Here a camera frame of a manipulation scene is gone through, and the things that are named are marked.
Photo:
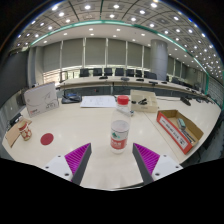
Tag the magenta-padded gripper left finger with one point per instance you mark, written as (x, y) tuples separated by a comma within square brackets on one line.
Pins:
[(76, 156)]

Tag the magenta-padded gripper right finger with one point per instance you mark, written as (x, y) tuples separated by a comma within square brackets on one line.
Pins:
[(147, 157)]

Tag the black desk microphones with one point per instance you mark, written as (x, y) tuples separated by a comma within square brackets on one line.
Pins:
[(125, 79)]

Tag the clear red-capped water bottle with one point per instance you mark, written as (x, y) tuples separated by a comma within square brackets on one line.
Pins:
[(119, 133)]

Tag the open red-sided cardboard box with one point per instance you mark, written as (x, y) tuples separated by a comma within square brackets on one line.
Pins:
[(171, 128)]

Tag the dark blue-black folder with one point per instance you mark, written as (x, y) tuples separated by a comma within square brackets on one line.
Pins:
[(71, 98)]

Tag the round ceiling lights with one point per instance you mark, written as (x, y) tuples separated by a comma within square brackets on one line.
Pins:
[(87, 7)]

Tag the white cardboard paper box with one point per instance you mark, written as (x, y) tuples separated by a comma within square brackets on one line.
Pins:
[(40, 99)]

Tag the small grey-green case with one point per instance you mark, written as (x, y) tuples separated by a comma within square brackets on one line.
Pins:
[(181, 123)]

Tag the long curved conference desk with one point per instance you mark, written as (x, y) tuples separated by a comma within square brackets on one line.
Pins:
[(110, 80)]

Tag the white paper sheets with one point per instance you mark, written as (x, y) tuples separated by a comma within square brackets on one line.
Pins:
[(98, 101)]

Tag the black office chairs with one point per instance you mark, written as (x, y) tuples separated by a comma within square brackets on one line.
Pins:
[(97, 71)]

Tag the white marker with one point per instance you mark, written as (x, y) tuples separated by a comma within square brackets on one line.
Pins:
[(131, 113)]

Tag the flat round red coaster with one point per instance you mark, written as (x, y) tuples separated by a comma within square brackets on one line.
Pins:
[(47, 139)]

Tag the beige desk organizer box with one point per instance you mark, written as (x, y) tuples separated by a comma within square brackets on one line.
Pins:
[(148, 106)]

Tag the black stapler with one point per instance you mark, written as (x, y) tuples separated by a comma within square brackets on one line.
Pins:
[(143, 101)]

